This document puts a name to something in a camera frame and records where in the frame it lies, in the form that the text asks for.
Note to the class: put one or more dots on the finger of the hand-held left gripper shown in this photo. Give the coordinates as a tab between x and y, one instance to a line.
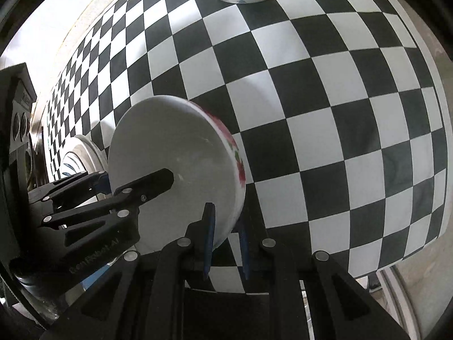
148	186
101	184

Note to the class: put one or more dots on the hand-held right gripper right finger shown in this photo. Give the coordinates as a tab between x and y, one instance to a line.
244	244

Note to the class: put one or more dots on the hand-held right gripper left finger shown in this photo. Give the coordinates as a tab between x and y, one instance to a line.
209	233

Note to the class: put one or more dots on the striped blue white plate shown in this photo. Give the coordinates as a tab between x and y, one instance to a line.
69	164

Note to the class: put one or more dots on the white bowl red flowers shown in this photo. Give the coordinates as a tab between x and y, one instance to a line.
170	141

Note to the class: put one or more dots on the black white checkered cloth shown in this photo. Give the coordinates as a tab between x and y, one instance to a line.
318	113

